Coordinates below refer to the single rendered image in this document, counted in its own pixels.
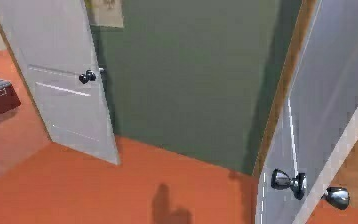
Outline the black round door knob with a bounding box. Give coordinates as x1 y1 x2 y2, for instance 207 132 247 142
78 67 105 85

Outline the white panelled room door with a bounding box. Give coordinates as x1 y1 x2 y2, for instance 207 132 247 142
0 0 121 166

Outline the grey room door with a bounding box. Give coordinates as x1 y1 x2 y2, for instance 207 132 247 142
255 0 358 224

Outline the dark red box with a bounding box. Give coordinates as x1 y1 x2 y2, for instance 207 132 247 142
0 75 22 115

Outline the beige framed wall picture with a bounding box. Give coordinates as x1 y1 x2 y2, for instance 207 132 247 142
84 0 125 29

